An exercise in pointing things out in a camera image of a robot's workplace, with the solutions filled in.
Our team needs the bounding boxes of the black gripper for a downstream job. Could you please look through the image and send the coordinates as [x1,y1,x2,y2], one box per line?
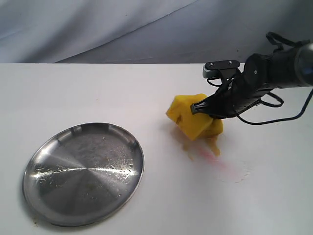
[190,53,271,119]

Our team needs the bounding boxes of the yellow sponge block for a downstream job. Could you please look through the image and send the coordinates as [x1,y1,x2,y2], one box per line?
[166,94,224,141]

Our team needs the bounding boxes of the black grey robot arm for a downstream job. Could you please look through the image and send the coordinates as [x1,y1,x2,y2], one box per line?
[191,42,313,119]

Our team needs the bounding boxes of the orange liquid spill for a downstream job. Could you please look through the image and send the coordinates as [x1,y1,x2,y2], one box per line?
[181,137,247,184]

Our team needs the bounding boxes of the round steel plate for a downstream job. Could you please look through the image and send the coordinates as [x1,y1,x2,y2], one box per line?
[22,122,144,227]

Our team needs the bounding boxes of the grey backdrop cloth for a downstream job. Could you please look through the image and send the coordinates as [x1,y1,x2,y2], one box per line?
[0,0,313,63]

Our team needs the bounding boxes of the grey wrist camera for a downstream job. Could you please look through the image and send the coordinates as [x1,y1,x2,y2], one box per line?
[202,60,240,80]

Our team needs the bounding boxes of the black cable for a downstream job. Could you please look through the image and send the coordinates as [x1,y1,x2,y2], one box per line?
[207,75,313,125]

